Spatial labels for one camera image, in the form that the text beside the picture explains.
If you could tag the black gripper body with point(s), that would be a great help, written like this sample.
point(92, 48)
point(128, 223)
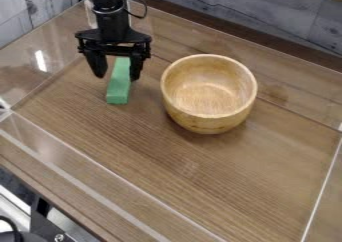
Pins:
point(113, 37)

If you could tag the green rectangular stick block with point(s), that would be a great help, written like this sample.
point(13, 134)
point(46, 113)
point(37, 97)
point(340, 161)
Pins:
point(118, 85)

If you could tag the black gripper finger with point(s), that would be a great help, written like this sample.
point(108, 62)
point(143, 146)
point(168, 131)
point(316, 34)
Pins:
point(135, 66)
point(97, 62)

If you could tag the black metal table bracket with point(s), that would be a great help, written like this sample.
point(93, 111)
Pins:
point(41, 226)

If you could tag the clear acrylic tray walls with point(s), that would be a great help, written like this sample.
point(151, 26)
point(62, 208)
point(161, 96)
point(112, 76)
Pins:
point(136, 178)

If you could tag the round wooden bowl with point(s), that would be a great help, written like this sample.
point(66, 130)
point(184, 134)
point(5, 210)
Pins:
point(208, 92)

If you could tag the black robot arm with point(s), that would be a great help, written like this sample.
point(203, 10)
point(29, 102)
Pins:
point(109, 5)

